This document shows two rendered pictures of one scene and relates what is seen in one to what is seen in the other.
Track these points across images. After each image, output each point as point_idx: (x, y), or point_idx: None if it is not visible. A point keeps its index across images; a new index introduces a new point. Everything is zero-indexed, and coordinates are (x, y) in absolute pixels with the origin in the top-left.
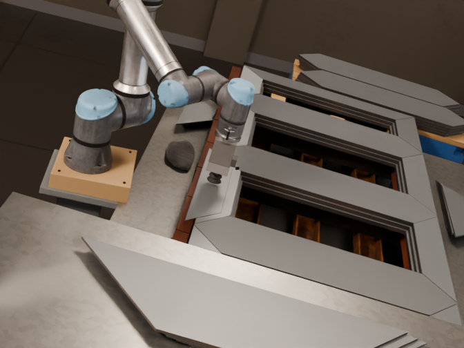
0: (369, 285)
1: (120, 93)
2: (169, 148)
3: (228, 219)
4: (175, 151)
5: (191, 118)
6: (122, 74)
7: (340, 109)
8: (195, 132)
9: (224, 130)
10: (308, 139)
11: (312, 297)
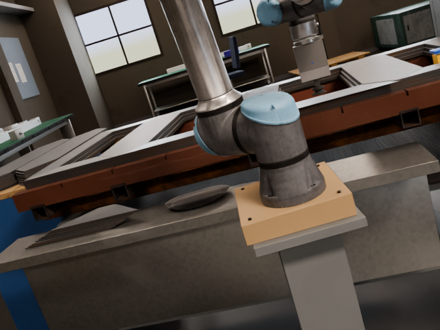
0: (380, 61)
1: (240, 100)
2: (194, 200)
3: (369, 82)
4: (201, 193)
5: (117, 209)
6: (223, 81)
7: (97, 148)
8: (133, 215)
9: (316, 28)
10: (168, 135)
11: None
